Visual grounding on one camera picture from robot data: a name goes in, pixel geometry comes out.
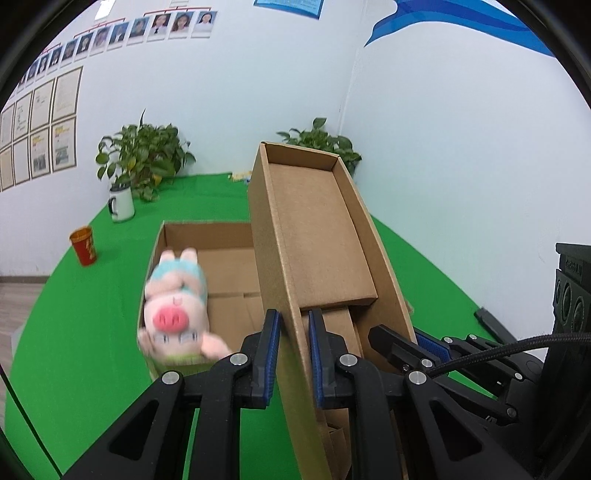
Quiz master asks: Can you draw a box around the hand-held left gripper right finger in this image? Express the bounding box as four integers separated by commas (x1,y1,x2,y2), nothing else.
307,308,536,480

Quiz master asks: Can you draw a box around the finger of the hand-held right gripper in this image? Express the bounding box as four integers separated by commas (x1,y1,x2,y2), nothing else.
368,324,423,374
413,327,546,424

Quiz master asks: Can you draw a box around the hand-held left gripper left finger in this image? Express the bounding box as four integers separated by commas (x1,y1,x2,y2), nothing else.
60,309,282,480

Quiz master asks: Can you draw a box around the large cardboard box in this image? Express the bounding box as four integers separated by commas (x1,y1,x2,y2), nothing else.
137,220,266,381

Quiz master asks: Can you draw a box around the pink pig plush toy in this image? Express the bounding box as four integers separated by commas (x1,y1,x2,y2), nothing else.
139,248,234,365

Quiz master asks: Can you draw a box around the narrow cardboard box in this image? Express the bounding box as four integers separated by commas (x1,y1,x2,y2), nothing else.
247,141,419,480

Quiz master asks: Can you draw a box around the flat black object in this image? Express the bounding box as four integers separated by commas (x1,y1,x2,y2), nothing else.
475,307,513,344

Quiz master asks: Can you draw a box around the green tablecloth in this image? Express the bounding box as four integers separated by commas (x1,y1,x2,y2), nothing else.
0,172,559,480

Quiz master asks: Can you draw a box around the white mug plant pot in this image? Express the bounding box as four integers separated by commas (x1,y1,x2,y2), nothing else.
108,182,136,223

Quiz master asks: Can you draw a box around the red cup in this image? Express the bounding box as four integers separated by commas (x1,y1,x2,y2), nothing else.
69,226,98,267

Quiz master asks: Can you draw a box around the leafy green potted plant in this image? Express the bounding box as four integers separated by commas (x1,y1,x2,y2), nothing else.
277,117,362,177
95,109,197,202

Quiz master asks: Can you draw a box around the group of framed certificates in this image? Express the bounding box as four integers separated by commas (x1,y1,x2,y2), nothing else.
0,66,84,192

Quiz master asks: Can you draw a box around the row of portrait photos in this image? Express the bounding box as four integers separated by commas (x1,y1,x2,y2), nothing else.
16,9,218,88

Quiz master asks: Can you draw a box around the black braided cable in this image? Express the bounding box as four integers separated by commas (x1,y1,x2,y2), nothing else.
422,331,591,376

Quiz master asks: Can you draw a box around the blue wave wall decal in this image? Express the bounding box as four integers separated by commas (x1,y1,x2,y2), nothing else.
365,0,559,58

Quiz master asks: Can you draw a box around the blue wall poster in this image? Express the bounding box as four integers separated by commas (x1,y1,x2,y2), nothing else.
253,0,321,20

